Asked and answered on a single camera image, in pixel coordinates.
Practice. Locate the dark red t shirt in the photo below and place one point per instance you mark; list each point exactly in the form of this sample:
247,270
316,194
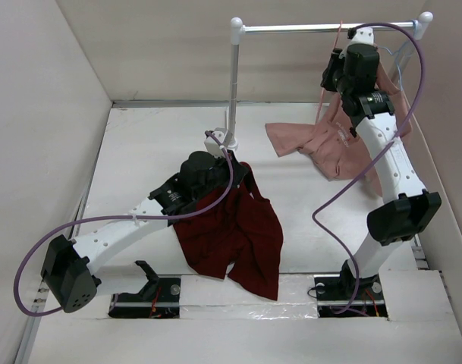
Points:
240,238

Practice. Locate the white metal clothes rack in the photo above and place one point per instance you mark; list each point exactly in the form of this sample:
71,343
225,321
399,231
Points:
238,30

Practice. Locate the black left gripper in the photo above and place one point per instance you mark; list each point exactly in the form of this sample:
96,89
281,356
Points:
224,161

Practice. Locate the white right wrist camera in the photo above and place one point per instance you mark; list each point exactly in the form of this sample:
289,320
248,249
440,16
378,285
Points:
363,35

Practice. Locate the blue wire hanger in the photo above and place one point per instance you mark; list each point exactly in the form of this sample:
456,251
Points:
403,54

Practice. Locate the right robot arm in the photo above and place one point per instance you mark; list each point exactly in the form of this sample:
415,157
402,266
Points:
408,206

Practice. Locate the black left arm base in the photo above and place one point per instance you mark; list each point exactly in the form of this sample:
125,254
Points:
157,297

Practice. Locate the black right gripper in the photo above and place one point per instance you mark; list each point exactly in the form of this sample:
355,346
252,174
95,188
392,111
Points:
328,81

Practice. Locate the pink printed t shirt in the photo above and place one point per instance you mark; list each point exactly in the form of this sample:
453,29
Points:
330,144

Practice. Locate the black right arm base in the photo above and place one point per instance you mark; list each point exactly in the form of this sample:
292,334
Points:
335,297

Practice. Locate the pink wire hanger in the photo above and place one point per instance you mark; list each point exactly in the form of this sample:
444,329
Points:
322,94

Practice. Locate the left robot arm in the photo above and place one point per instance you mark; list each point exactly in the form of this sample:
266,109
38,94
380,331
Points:
70,267

